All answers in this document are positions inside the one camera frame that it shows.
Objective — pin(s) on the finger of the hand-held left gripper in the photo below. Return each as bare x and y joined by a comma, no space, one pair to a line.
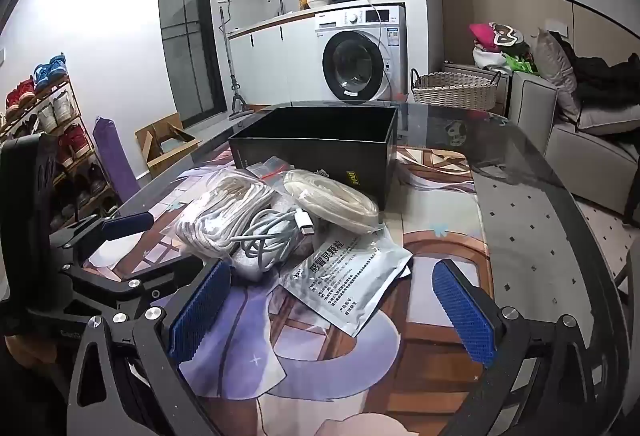
127,224
110,287

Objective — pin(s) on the wicker laundry basket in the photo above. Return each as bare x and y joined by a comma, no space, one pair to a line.
452,90

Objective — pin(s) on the white base cabinets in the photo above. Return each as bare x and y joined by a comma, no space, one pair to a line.
280,60

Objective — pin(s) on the white bowl red lid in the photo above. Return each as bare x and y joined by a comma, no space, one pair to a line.
317,1

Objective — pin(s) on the face print cushion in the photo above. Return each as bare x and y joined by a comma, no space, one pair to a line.
507,33

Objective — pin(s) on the cardboard box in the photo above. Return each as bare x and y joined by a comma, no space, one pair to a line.
167,140

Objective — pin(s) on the white cloth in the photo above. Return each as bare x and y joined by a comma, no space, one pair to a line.
490,60

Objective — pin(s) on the black jacket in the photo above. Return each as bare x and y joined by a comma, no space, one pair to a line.
605,80

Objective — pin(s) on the kitchen faucet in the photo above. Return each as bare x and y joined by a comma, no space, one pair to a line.
277,0

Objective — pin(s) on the printed desk mat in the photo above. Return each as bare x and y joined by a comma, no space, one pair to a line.
425,226

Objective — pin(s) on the pink cloth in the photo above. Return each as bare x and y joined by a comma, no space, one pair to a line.
482,35

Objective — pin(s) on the black box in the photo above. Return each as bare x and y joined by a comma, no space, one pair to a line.
310,150

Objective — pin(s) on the upright grey pillow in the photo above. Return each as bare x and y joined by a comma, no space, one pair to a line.
552,70

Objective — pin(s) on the white washing machine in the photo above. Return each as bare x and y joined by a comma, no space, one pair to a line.
360,65

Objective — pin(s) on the green bag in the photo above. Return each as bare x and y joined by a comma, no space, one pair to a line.
520,64

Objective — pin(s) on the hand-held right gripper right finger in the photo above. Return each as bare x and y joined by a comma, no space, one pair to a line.
465,316

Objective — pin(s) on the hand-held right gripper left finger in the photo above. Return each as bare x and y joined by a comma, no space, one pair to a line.
200,311

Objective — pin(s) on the floor mop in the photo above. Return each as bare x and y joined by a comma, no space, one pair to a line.
235,100

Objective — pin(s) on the wall outlet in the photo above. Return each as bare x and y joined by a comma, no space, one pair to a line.
556,26

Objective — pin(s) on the wooden shoe rack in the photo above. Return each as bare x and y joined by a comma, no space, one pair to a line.
70,90

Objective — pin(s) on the shoe rack with shoes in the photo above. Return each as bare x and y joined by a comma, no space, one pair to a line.
50,70

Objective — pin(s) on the flat grey cushion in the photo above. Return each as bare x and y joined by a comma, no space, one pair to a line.
610,120

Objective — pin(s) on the red strip zip bag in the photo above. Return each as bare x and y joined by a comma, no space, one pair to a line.
270,168

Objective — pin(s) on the black framed glass door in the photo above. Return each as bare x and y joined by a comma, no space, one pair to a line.
190,40

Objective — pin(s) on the grey sofa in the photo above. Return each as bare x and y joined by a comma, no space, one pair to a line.
575,150

